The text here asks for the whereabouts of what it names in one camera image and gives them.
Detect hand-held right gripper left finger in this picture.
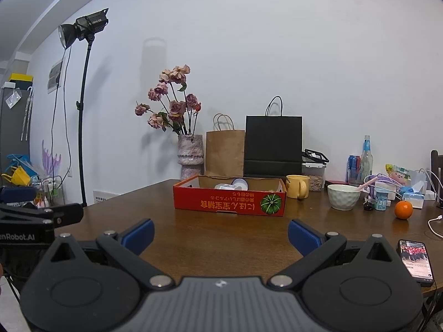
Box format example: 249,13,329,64
50,219,175,289

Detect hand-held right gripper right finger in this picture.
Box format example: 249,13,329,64
267,219,395,289

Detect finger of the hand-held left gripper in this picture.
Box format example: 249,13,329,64
0,203,84,231
0,186,38,204

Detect red cardboard box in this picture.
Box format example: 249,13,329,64
173,175,287,217

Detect white plastic bottle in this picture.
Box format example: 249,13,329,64
215,178,250,191

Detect blue and yellow bag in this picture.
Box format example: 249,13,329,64
1,154,39,188

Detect yellow mug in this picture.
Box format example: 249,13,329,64
286,175,311,200

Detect white bowl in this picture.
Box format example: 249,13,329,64
327,184,361,211

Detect clear container with black lid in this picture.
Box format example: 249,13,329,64
302,149,329,192

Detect grey cabinet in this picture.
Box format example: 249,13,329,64
0,86,34,177

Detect blue drink can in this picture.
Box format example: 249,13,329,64
347,154,362,185

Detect pink spoon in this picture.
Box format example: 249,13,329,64
356,175,380,192

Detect black light stand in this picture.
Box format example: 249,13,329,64
76,35,96,209

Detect small blue yogurt bottle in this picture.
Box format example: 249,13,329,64
375,188,389,211

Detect pink speckled vase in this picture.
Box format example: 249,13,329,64
178,134,205,181

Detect glass bottle with blue label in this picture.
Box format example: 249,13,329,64
359,135,374,185

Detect black paper bag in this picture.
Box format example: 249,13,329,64
244,96,303,179

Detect orange fruit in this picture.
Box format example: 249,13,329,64
394,200,414,220

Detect snack bag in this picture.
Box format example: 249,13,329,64
384,164,412,185

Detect black smartphone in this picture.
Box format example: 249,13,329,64
397,239,435,287

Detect brown paper bag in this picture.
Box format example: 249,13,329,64
205,113,246,177

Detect blue tissue pack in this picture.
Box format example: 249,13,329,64
401,187,426,209

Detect white paper bag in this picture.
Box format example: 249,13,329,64
410,169,428,195

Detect dried pink flowers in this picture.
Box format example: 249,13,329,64
135,64,202,136

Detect dark wooden chair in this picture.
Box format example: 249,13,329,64
431,149,443,209

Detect black studio light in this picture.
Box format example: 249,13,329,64
58,8,109,50

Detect wire rack with bottles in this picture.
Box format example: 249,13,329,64
31,176,67,209

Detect white wall vent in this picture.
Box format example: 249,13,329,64
92,190,120,204

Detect purple wall decoration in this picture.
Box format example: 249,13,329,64
41,140,62,181

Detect black light cable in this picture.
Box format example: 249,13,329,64
51,46,72,182

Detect wall paper sheet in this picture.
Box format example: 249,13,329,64
47,60,65,94

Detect white charging cable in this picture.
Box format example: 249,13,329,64
428,215,443,240

